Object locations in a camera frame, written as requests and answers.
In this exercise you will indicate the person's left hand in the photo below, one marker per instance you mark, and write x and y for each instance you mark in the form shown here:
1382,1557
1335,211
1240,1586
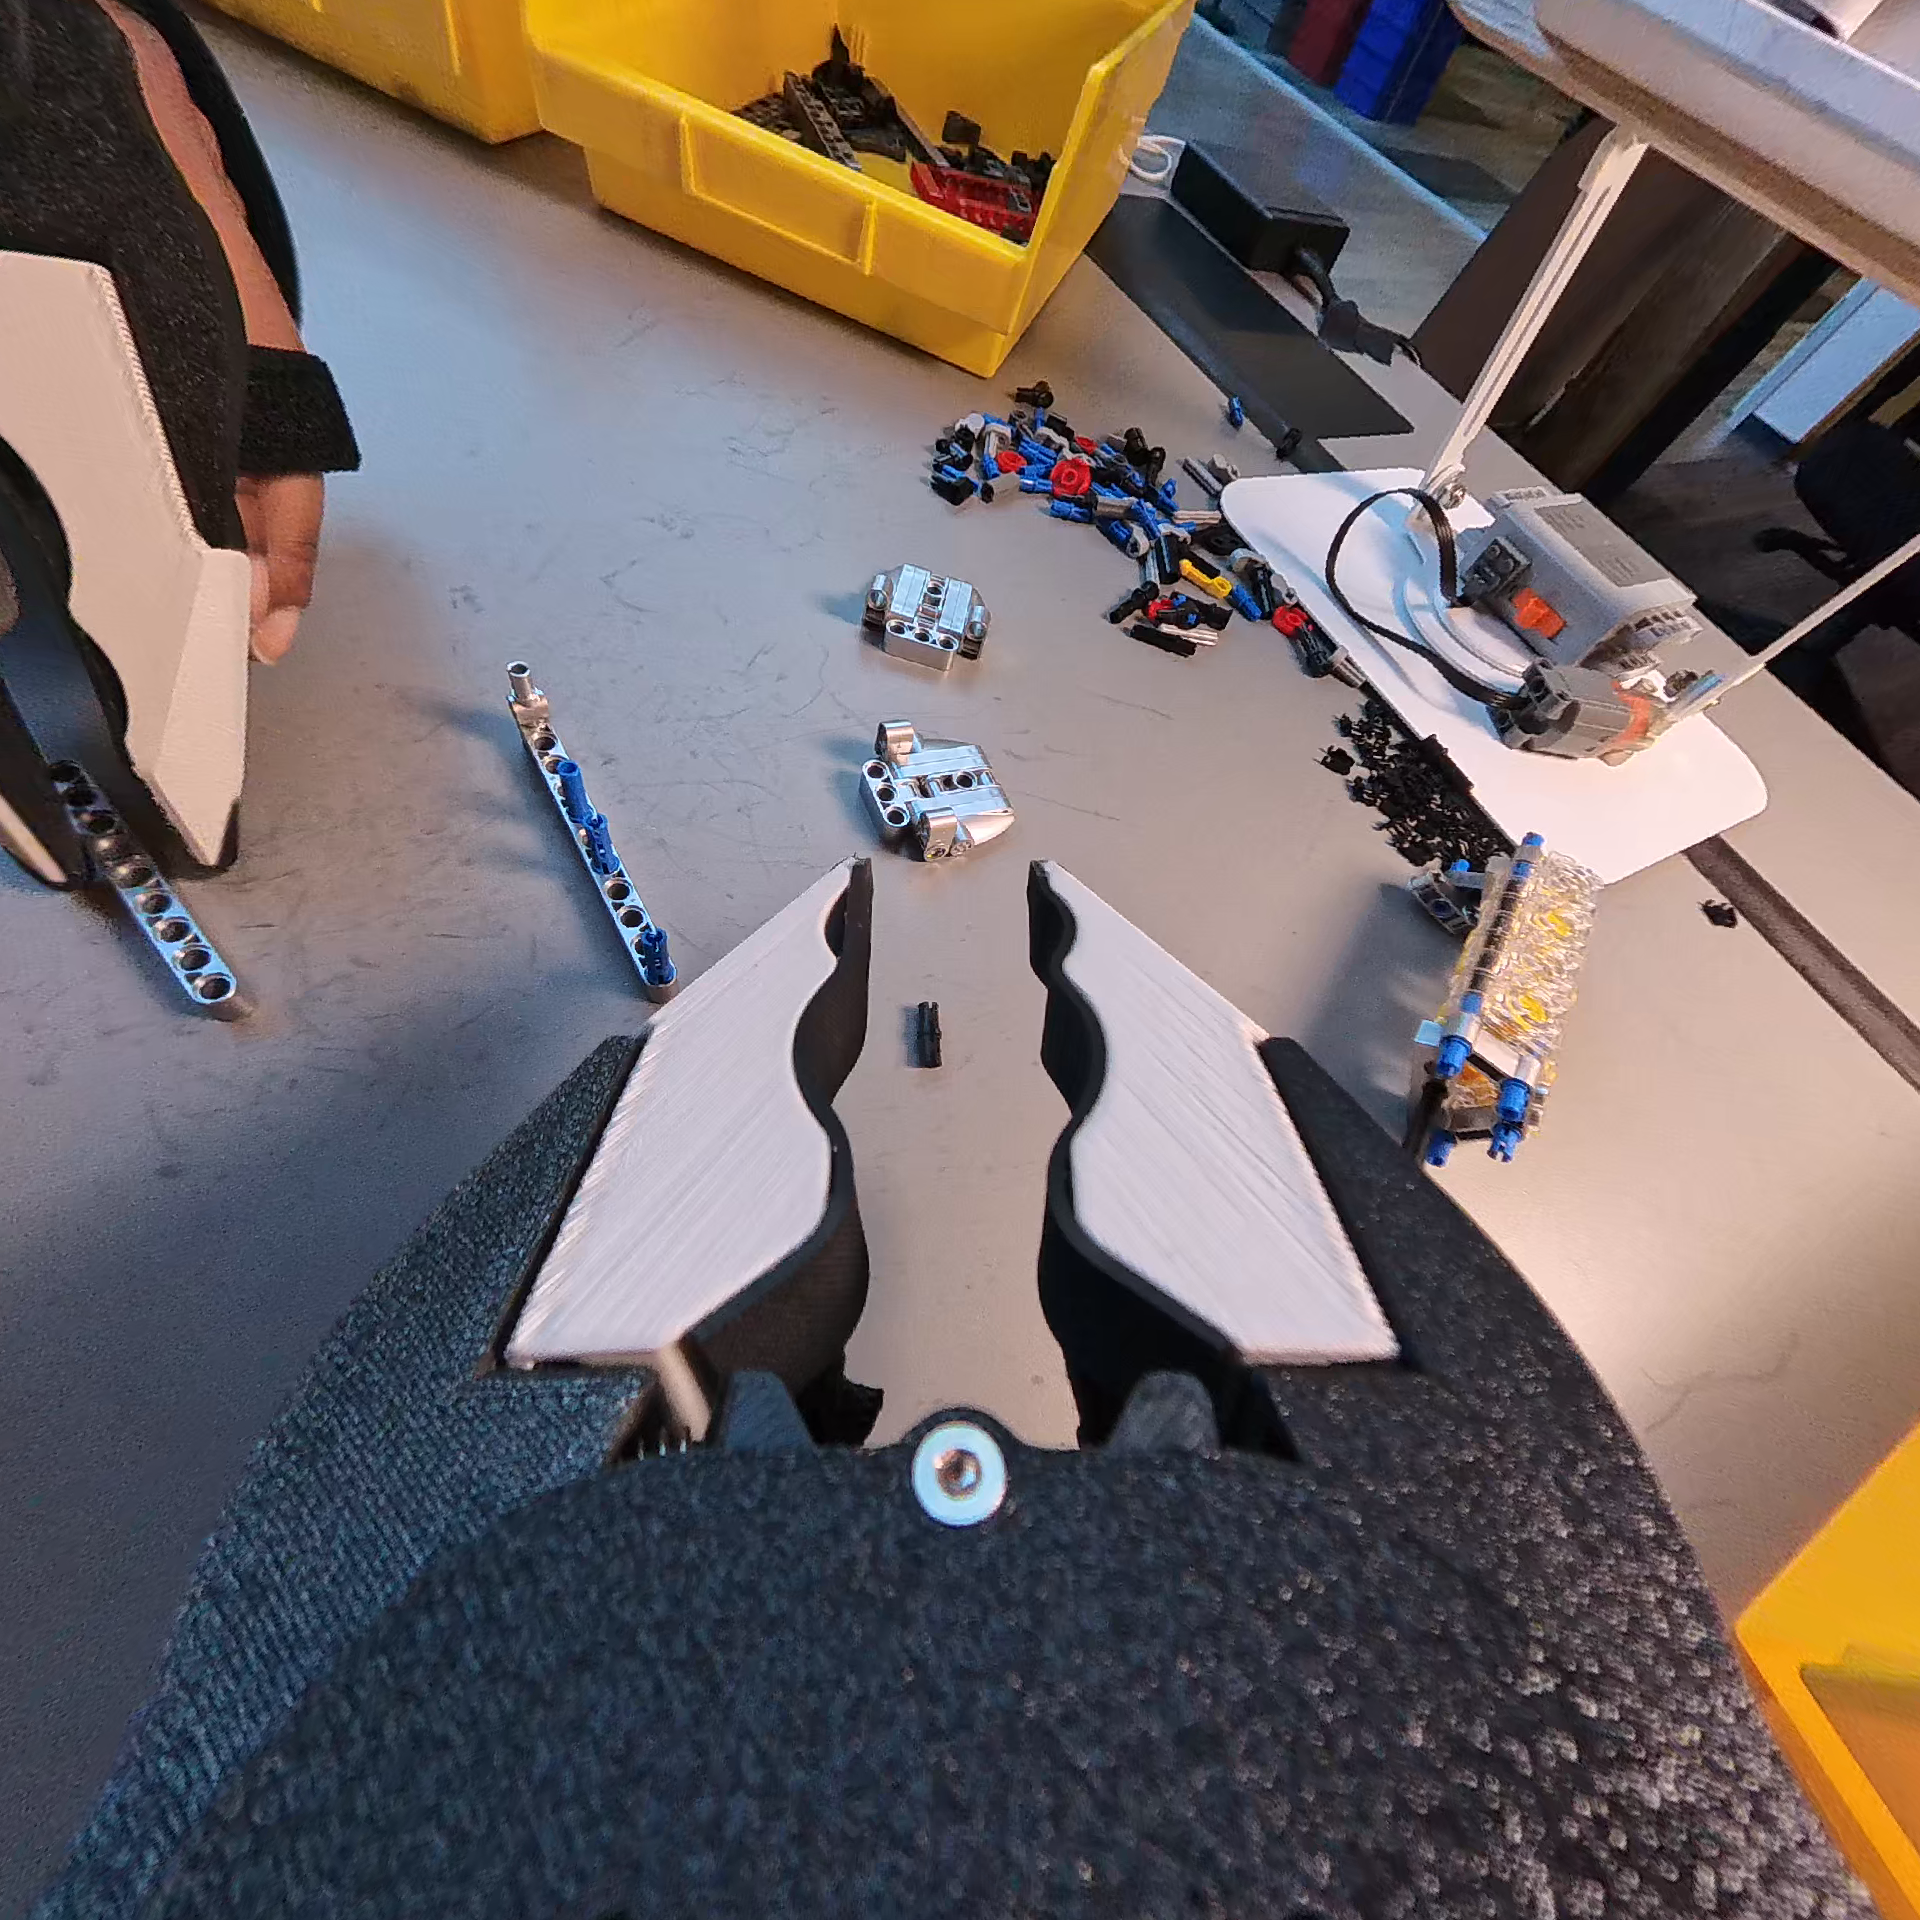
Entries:
285,570

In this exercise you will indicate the pile of small mixed pieces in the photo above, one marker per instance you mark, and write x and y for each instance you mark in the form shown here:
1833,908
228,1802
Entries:
1111,502

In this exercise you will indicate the short grey perforated beam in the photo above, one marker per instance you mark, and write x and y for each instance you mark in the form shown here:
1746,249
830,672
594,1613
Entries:
165,930

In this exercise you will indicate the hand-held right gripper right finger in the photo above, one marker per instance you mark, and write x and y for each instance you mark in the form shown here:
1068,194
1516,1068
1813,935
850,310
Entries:
1200,1171

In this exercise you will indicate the pile of black pins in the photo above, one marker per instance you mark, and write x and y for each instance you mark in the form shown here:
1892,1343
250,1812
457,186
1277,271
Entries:
1402,788

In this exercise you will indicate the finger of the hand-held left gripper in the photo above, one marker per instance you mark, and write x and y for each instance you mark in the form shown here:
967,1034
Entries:
22,840
134,600

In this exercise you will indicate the yellow storage bin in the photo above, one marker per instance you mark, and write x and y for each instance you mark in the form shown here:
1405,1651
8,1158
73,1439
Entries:
1844,1651
404,69
781,224

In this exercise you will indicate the grey motor with orange end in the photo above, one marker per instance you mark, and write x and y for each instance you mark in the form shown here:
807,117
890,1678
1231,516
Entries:
1574,713

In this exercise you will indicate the black power adapter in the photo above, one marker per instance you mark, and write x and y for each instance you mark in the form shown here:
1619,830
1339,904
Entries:
1253,211

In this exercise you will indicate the transparent brick assembly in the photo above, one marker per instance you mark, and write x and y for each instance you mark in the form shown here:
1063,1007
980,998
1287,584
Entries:
1515,975

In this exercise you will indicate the grey battery box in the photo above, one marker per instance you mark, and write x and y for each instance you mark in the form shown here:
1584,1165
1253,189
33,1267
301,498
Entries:
1590,554

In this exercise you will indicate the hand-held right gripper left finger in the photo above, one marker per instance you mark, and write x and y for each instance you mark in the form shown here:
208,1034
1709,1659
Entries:
704,1171

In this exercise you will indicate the silver engine block piece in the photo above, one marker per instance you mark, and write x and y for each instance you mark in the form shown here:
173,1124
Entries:
930,795
927,623

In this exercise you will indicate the stack of blue and red bins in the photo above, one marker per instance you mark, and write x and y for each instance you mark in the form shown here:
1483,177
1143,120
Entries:
1395,69

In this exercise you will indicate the brown wooden panel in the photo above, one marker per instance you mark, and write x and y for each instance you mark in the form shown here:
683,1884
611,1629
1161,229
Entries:
1651,344

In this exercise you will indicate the black office chair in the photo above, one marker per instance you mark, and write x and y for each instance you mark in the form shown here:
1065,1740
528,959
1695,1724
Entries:
1861,495

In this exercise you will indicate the long grey beam with pins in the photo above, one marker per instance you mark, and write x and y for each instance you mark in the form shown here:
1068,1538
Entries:
623,915

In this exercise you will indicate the small black pin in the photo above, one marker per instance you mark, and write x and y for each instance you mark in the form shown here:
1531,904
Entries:
927,1033

